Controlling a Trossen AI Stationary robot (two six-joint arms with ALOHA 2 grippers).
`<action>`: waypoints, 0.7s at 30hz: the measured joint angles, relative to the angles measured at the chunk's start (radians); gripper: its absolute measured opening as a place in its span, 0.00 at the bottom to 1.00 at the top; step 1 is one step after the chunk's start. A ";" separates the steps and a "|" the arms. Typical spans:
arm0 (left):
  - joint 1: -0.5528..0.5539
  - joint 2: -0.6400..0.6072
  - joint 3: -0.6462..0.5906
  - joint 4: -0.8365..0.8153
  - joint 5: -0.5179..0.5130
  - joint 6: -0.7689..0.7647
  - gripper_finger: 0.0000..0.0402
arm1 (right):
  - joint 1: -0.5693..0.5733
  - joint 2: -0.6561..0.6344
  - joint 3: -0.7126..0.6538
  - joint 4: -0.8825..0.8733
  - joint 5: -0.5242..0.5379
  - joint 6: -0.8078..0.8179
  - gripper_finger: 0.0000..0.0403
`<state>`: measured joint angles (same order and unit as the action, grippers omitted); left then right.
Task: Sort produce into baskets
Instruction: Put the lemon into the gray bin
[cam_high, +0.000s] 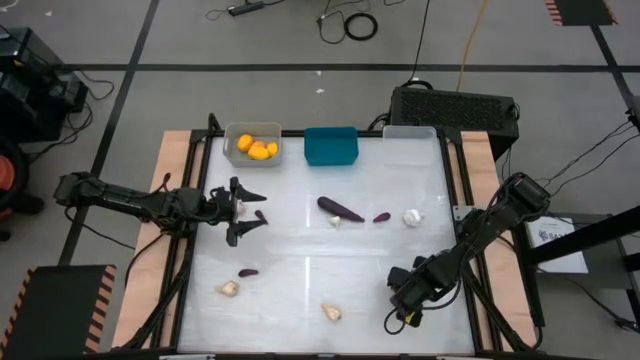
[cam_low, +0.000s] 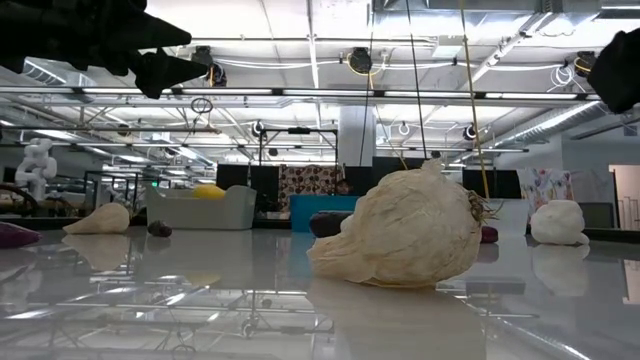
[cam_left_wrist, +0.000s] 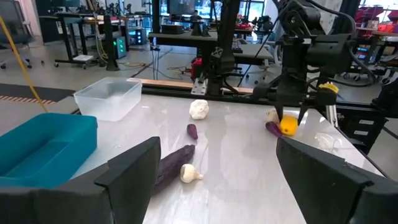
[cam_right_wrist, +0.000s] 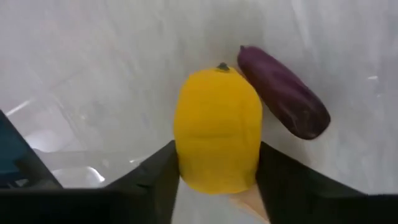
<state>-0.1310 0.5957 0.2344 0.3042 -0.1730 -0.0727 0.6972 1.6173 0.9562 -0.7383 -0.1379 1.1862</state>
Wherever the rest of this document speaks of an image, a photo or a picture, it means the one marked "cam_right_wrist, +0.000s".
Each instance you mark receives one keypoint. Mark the yellow mango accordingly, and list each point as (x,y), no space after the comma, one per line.
(217,130)

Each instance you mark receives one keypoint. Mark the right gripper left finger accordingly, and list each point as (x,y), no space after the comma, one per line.
(133,205)

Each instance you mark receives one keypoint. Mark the small purple eggplant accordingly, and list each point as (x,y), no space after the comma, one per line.
(283,93)

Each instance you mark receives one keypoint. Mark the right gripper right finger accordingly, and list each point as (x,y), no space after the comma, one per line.
(304,199)

